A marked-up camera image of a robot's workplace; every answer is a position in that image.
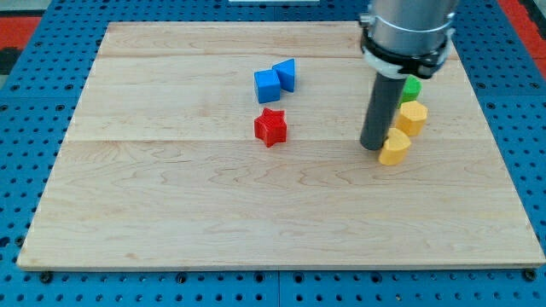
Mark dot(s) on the blue cube block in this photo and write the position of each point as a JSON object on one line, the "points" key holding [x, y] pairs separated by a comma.
{"points": [[267, 86]]}

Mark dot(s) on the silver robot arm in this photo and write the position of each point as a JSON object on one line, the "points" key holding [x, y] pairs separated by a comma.
{"points": [[401, 38]]}

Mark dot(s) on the red star block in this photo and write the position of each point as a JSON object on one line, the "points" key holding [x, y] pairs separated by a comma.
{"points": [[271, 127]]}

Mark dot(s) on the yellow heart block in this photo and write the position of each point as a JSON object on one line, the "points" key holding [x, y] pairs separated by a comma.
{"points": [[395, 147]]}

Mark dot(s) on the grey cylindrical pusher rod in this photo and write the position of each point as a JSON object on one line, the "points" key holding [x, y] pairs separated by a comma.
{"points": [[381, 109]]}

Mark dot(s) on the blue triangle block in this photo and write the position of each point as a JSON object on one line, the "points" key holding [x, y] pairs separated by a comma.
{"points": [[286, 73]]}

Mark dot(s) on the wooden board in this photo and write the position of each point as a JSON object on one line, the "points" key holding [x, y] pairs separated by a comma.
{"points": [[160, 169]]}

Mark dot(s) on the green round block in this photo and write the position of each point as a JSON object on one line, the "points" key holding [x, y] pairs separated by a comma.
{"points": [[411, 90]]}

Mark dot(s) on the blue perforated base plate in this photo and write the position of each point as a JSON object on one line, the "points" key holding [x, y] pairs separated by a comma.
{"points": [[37, 103]]}

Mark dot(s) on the yellow hexagon block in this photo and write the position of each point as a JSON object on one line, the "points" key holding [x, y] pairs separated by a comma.
{"points": [[411, 118]]}

